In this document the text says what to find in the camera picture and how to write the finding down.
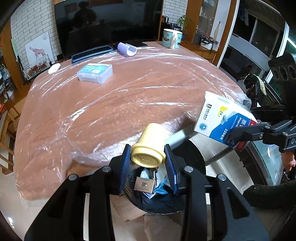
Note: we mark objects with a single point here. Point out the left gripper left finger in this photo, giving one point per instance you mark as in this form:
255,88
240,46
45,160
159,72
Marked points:
120,166

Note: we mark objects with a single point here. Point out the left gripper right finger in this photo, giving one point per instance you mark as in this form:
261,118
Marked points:
174,169

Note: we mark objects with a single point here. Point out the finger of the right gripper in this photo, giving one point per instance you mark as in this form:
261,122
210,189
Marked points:
246,133

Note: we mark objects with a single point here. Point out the yellow plastic cup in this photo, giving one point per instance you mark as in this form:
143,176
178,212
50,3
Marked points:
148,152

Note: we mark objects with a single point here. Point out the brown cardboard box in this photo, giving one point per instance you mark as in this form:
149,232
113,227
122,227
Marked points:
144,185

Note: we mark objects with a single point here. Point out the white blue medicine carton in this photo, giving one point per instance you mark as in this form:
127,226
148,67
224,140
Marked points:
219,116

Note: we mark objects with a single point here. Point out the clear floss pick box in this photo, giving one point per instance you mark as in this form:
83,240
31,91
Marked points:
94,72

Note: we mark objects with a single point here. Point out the purple hair roller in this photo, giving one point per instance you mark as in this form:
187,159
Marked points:
126,49

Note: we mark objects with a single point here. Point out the black trash bin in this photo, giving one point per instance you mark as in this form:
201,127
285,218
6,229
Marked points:
163,201

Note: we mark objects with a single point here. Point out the person's right hand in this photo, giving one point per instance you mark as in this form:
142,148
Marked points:
288,160

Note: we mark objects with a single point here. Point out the crumpled blue white wrapper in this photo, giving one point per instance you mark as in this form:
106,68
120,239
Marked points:
158,174

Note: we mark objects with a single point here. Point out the white computer mouse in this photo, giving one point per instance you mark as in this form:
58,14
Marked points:
54,68

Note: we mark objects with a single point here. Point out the black remote control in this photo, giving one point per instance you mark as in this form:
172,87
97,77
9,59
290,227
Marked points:
136,43

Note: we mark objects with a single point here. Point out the teal patterned mug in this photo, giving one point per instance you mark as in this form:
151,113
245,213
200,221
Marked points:
171,38

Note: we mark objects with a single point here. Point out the small green plant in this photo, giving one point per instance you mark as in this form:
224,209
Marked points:
183,21

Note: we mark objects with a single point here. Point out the flower picture on stand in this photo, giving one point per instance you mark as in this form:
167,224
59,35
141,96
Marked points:
38,67

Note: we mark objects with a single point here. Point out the giraffe painting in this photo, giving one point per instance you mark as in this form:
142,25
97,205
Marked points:
39,48

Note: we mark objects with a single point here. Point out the black television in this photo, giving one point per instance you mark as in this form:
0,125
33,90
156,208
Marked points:
83,25

